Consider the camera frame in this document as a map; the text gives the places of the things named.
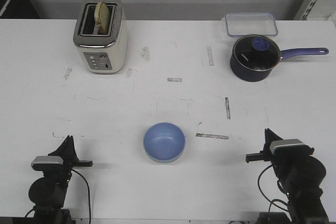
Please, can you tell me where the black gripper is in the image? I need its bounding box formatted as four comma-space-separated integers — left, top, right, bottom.
48, 135, 93, 179
246, 128, 314, 182

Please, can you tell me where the blue bowl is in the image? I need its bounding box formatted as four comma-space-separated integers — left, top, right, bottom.
143, 122, 186, 159

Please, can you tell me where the green bowl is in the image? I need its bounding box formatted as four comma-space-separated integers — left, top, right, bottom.
147, 154, 182, 163

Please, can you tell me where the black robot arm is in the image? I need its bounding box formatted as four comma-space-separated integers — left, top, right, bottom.
246, 129, 329, 223
28, 135, 93, 223

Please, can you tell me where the dark blue saucepan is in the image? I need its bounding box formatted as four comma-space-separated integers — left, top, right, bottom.
230, 47, 329, 82

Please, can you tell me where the glass pot lid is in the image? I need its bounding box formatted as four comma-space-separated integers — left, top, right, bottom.
233, 35, 280, 71

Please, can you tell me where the white and silver toaster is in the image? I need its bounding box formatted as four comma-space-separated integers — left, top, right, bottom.
73, 0, 128, 74

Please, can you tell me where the clear plastic food container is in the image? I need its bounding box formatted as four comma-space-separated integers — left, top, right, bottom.
221, 13, 278, 37

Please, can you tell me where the slice of bread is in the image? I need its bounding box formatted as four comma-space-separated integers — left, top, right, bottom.
94, 2, 110, 35

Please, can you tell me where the white metal shelf rack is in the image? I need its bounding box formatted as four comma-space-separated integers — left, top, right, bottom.
293, 0, 335, 20

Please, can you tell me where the black box in corner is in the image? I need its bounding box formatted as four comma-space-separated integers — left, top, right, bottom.
1, 0, 40, 19

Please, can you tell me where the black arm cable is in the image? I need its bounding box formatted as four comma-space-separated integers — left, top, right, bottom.
257, 165, 289, 213
70, 169, 92, 222

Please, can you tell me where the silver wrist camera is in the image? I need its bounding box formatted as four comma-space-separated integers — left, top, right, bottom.
31, 156, 64, 171
269, 138, 305, 155

